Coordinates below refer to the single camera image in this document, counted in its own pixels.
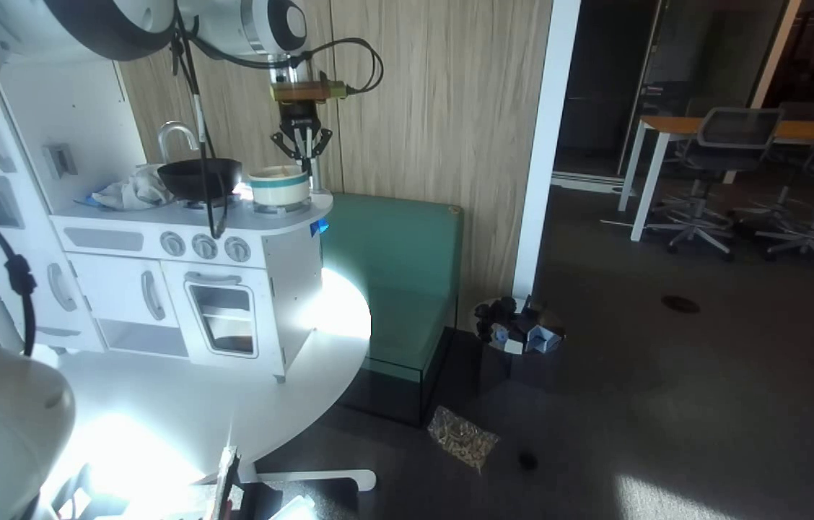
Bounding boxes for white bowl with teal stripe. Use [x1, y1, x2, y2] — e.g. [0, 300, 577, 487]
[242, 165, 317, 214]

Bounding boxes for orange top table white legs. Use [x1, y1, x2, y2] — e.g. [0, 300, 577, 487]
[614, 112, 814, 246]

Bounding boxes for white toy kitchen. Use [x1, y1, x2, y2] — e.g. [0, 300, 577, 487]
[0, 61, 339, 383]

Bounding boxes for wooden wrist mount plate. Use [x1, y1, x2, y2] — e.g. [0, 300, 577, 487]
[268, 79, 353, 106]

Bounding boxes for speckled floor mat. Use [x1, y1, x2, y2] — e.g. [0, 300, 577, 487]
[424, 401, 503, 474]

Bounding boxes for thin white pole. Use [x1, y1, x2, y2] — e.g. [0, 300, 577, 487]
[292, 32, 326, 196]

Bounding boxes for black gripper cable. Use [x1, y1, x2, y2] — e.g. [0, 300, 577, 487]
[227, 34, 386, 97]
[167, 0, 235, 239]

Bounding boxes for round white kitchen knob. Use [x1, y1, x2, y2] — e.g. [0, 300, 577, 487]
[190, 232, 222, 264]
[158, 229, 190, 259]
[222, 235, 255, 266]

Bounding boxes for white table base foot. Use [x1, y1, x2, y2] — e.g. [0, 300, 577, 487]
[248, 464, 378, 496]

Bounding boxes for white pillar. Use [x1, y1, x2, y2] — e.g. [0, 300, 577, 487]
[509, 0, 585, 313]

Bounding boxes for silver toy kitchen faucet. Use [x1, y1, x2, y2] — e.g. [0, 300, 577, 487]
[152, 119, 206, 165]

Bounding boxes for silver toy sink basin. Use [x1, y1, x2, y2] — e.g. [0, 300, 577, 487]
[87, 174, 176, 214]

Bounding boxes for black bowl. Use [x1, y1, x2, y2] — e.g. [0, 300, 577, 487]
[157, 155, 246, 204]

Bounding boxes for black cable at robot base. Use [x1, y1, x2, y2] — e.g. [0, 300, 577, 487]
[0, 222, 41, 359]

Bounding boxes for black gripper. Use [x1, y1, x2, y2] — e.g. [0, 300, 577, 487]
[268, 97, 336, 168]

